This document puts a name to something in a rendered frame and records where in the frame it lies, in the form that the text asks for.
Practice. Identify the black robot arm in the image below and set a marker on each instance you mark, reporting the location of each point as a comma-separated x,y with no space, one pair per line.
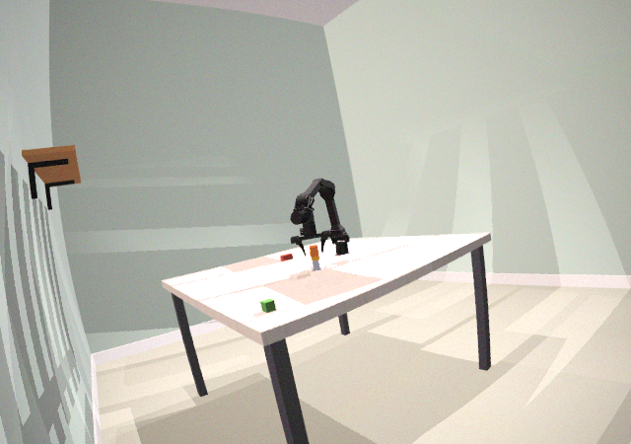
303,212

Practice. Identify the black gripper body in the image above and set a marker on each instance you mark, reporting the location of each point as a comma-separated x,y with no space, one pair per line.
310,230

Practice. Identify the small green cube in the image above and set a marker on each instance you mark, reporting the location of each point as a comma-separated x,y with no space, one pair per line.
268,306

